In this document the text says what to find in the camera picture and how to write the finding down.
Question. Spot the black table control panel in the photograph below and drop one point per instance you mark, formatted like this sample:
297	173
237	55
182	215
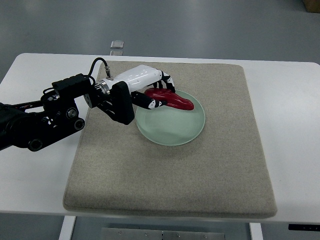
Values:
304	227

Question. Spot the white table leg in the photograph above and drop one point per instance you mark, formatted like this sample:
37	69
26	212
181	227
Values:
67	228
255	231

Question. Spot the white table leg left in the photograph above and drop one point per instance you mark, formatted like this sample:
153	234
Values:
67	228

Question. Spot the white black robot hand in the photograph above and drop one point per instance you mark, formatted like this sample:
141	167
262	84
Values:
138	78

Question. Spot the cardboard box corner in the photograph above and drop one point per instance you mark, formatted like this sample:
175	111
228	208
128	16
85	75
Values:
312	6

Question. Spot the beige fabric mat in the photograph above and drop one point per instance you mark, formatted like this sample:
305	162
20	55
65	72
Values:
222	173

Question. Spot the light green plate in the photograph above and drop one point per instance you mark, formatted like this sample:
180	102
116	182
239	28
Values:
170	126

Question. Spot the clear floor socket cover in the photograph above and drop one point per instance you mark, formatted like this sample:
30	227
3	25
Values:
117	44

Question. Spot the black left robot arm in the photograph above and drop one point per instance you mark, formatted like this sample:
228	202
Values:
37	124

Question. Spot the metal base plate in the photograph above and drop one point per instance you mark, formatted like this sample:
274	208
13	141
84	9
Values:
150	234

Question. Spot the white table leg right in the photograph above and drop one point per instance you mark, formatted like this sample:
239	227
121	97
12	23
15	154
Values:
255	231

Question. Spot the red pepper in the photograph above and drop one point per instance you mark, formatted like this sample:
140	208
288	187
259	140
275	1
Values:
169	98

